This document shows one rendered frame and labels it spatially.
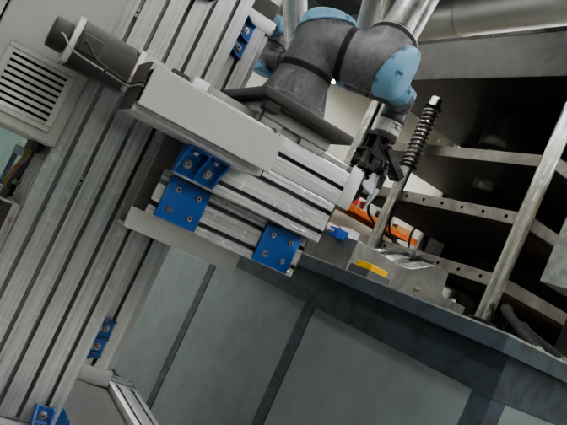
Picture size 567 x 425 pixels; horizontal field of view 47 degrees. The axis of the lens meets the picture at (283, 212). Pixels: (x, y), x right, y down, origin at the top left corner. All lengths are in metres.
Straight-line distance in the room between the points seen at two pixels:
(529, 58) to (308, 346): 1.56
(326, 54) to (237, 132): 0.32
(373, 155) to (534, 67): 1.07
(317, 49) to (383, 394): 0.78
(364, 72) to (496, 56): 1.63
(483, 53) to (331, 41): 1.69
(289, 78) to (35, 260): 0.63
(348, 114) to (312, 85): 9.28
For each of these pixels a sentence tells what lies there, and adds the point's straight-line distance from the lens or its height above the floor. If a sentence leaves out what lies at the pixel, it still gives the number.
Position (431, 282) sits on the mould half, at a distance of 2.03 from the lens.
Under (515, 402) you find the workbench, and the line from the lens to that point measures 1.43.
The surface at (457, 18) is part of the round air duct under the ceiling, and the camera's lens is 6.84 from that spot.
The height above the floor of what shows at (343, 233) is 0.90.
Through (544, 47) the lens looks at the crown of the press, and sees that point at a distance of 2.80.
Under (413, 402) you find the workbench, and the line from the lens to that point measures 1.49.
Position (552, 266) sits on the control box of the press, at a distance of 2.50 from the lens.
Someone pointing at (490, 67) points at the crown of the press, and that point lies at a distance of 2.92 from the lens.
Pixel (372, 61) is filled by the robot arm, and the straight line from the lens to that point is 1.35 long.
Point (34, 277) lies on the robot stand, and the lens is 1.42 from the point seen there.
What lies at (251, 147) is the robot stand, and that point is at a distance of 1.15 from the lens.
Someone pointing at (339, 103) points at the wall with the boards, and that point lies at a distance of 10.53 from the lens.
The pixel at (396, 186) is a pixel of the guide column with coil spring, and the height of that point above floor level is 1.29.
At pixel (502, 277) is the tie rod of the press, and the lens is 2.44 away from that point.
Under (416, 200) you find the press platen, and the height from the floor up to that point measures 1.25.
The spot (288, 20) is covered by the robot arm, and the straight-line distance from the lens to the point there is 2.04.
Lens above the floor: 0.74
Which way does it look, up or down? 4 degrees up
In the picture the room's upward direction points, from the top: 24 degrees clockwise
